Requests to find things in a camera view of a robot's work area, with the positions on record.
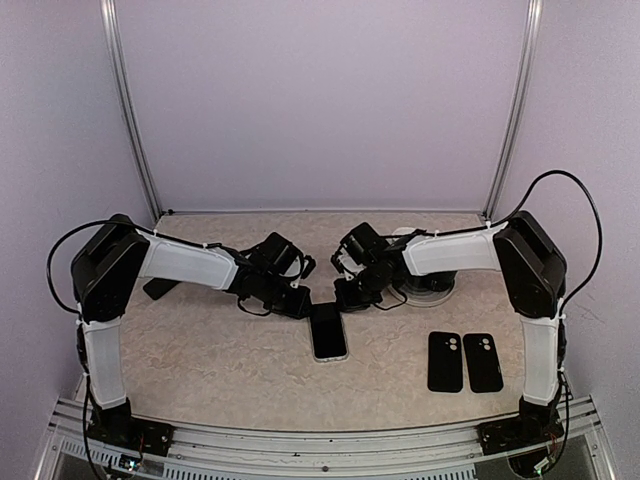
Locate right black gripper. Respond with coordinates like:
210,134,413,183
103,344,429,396
333,266,393,313

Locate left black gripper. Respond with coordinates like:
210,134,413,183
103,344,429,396
258,273,314,321

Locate black smartphone white edge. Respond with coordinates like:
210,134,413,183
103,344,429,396
309,302,348,362

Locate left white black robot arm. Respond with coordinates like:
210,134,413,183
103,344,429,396
71,214,315,445

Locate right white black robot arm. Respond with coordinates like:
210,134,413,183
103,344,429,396
331,210,567,444

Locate black phone case left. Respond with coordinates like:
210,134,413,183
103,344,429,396
427,331,463,393

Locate black phone case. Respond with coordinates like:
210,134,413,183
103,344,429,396
462,333,504,394
427,331,463,393

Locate black phone case right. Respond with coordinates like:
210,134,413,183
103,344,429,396
462,333,504,394

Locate white saucer plate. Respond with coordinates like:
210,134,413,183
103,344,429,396
399,271,457,307

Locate white blue mug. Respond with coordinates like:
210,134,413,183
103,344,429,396
393,227,416,236

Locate black smartphone tilted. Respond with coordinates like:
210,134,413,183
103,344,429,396
143,278,179,301

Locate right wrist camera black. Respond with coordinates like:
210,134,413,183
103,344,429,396
330,222,390,275

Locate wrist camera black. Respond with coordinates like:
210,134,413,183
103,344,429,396
330,222,390,275
244,232,316,281

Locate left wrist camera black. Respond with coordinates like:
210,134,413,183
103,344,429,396
244,232,316,281

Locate aluminium front rail frame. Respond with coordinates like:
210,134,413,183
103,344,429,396
34,394,616,480

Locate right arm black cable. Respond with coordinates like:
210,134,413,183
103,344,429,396
504,169,603,311

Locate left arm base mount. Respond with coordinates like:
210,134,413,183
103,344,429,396
88,398,175,457

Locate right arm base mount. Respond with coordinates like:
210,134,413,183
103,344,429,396
477,414,564,455

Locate right aluminium corner post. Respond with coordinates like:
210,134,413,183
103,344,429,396
482,0,544,220

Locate aluminium corner post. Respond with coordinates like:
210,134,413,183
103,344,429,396
100,0,163,222
482,0,544,220

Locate left aluminium corner post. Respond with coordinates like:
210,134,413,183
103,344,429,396
100,0,163,222

